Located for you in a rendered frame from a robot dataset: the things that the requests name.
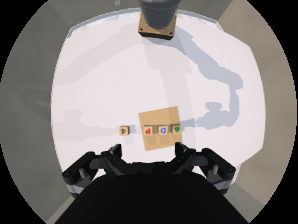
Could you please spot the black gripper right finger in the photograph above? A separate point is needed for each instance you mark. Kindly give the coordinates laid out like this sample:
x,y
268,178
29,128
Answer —
x,y
220,172

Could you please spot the tan flat square mat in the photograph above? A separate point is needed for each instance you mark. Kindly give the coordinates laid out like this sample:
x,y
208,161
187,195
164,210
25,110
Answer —
x,y
166,116

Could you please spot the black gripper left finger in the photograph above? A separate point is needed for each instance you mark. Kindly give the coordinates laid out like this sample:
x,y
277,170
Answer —
x,y
79,175

